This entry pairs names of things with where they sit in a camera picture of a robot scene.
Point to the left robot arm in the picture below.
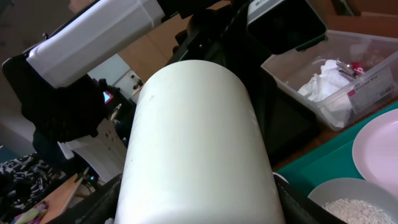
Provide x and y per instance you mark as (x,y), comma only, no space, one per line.
(51,78)

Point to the white napkin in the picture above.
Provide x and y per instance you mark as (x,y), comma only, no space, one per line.
(321,86)

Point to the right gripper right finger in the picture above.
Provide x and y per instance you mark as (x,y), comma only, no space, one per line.
(299,209)

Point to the teal serving tray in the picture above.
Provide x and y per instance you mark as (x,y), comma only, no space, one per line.
(331,160)

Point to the grey bowl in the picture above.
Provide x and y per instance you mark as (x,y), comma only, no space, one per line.
(356,189)

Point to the clear plastic waste bin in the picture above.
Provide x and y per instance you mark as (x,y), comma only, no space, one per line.
(376,57)

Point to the pile of rice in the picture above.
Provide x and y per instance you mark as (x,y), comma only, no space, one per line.
(357,212)

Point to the red sauce packet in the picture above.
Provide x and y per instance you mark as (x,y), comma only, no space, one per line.
(353,70)

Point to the white cup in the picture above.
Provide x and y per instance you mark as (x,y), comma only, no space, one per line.
(196,153)

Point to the large white plate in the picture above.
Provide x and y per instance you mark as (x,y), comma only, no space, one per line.
(375,151)

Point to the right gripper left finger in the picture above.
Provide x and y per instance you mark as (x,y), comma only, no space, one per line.
(97,208)

